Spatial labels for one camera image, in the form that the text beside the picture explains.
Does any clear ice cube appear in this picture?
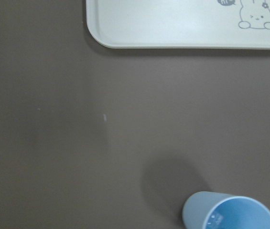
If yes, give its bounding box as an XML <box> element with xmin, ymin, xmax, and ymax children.
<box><xmin>206</xmin><ymin>212</ymin><xmax>224</xmax><ymax>229</ymax></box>

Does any light blue cup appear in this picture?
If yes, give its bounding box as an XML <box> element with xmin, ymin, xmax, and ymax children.
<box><xmin>182</xmin><ymin>191</ymin><xmax>270</xmax><ymax>229</ymax></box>

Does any cream rabbit tray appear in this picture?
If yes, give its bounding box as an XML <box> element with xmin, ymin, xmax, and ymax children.
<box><xmin>86</xmin><ymin>0</ymin><xmax>270</xmax><ymax>50</ymax></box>

